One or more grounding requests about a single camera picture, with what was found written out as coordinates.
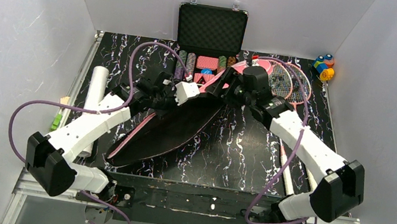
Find beige wooden block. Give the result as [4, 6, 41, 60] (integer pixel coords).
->
[59, 96, 70, 108]

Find pink racket bag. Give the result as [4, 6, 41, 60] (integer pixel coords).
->
[106, 62, 269, 167]

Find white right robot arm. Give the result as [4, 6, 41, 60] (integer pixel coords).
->
[206, 66, 365, 223]

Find white shuttlecock tube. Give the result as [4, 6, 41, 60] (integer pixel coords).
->
[74, 64, 112, 160]

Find colourful toy blocks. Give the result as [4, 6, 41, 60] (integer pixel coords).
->
[313, 53, 335, 82]

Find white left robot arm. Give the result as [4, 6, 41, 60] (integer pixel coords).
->
[25, 72, 200, 197]

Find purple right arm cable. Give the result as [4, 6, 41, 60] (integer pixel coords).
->
[230, 55, 342, 224]

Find green clip on rail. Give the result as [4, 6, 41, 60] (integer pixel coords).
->
[49, 113, 62, 131]

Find pink badminton racket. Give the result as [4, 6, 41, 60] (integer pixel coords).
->
[249, 60, 316, 199]
[279, 63, 317, 195]

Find black poker chip case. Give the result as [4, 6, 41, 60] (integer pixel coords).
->
[177, 2, 249, 87]

